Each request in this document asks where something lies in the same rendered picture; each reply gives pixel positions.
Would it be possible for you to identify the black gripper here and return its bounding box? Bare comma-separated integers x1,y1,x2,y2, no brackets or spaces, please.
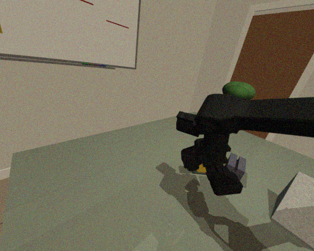
194,138,243,196

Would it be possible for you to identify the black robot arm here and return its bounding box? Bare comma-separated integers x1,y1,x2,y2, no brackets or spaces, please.
176,94,314,171

